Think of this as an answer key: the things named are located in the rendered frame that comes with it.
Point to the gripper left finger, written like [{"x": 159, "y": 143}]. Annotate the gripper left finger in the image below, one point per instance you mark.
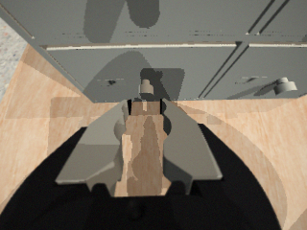
[{"x": 91, "y": 155}]

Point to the grey chest of drawers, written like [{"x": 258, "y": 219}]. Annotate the grey chest of drawers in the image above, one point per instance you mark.
[{"x": 241, "y": 40}]

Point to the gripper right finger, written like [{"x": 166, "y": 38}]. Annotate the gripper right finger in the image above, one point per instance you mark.
[{"x": 193, "y": 154}]

